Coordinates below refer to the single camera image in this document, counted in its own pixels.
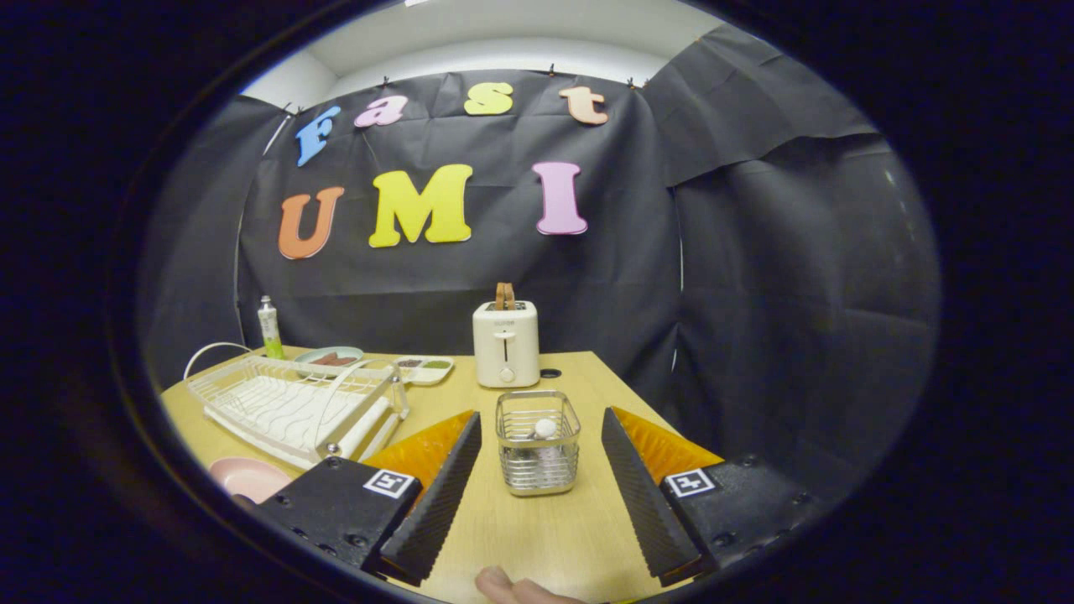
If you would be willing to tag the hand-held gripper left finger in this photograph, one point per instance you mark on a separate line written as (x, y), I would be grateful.
(436, 503)

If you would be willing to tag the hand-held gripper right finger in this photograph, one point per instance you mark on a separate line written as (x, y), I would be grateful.
(646, 495)

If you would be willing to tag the pink plate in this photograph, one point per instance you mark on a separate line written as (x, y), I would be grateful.
(247, 478)

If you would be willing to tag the pale green plate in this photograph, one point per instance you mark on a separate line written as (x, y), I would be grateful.
(304, 356)

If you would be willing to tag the white divided condiment tray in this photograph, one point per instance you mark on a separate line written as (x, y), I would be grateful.
(436, 374)

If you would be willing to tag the white toaster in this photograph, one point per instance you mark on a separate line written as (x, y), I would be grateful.
(506, 335)

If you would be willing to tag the white drip tray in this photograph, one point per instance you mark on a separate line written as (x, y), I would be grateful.
(277, 403)

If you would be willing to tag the black backdrop cloth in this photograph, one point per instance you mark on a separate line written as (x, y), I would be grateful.
(755, 294)

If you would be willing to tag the clear bottle with green liquid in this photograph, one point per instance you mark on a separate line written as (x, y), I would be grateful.
(270, 335)

